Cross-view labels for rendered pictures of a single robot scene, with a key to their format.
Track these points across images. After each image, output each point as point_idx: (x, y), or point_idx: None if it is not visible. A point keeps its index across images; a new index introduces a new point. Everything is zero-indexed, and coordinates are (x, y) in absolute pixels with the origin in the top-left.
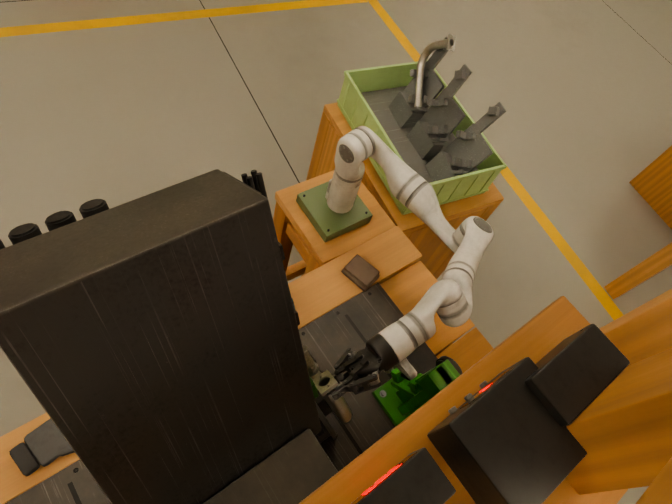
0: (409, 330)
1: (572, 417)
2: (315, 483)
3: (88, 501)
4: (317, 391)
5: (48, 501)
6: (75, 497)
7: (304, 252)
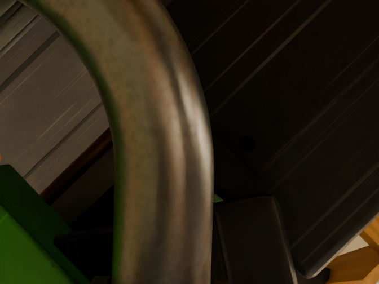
0: None
1: None
2: None
3: (39, 156)
4: (14, 223)
5: (38, 183)
6: (34, 169)
7: None
